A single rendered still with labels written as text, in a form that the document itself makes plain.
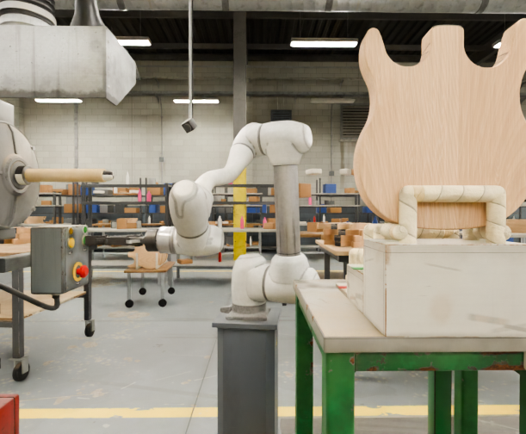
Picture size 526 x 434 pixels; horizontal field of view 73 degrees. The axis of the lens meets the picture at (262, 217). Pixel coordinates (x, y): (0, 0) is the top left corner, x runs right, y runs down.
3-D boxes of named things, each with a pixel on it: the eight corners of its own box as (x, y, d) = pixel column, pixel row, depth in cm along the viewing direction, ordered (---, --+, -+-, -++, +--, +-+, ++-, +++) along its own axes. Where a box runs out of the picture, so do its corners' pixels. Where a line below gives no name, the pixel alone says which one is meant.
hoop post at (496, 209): (492, 244, 67) (492, 193, 67) (482, 242, 70) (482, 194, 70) (510, 244, 67) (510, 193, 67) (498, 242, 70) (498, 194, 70)
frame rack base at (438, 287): (386, 337, 65) (386, 244, 65) (362, 314, 81) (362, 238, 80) (533, 337, 66) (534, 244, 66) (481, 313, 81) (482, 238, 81)
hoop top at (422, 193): (402, 201, 67) (402, 184, 67) (396, 202, 70) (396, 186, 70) (510, 201, 67) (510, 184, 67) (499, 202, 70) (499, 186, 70)
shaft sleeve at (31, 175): (24, 181, 84) (24, 167, 84) (33, 182, 87) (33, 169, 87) (102, 181, 84) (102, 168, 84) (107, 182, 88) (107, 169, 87)
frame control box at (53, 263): (-34, 319, 99) (-35, 227, 99) (18, 300, 121) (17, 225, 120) (55, 319, 100) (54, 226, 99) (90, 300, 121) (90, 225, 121)
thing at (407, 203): (402, 244, 67) (403, 193, 67) (396, 242, 70) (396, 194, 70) (419, 244, 67) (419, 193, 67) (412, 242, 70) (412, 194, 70)
